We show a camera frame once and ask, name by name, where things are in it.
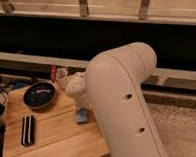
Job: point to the white cup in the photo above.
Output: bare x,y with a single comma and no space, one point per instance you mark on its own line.
61,78

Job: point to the dark blue bowl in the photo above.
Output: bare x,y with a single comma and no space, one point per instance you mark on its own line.
39,95

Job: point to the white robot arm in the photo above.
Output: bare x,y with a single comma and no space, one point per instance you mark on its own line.
111,86

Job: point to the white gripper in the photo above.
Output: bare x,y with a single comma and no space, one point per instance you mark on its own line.
76,89

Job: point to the red bottle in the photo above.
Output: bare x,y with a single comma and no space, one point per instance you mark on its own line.
53,73

